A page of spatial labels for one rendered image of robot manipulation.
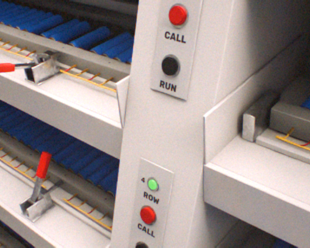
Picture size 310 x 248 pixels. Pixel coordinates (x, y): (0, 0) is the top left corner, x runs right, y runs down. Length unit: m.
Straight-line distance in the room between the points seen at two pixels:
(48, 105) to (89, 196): 0.15
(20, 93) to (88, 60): 0.10
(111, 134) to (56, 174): 0.21
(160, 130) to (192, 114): 0.04
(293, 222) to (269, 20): 0.18
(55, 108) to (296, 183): 0.28
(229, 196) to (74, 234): 0.26
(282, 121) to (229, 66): 0.08
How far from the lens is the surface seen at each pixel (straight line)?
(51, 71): 0.54
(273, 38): 0.43
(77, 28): 0.63
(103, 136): 0.46
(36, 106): 0.54
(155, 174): 0.41
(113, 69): 0.49
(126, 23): 0.62
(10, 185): 0.69
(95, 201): 0.59
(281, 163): 0.38
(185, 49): 0.37
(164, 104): 0.39
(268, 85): 0.44
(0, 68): 0.50
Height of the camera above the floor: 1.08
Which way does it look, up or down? 20 degrees down
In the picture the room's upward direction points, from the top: 8 degrees clockwise
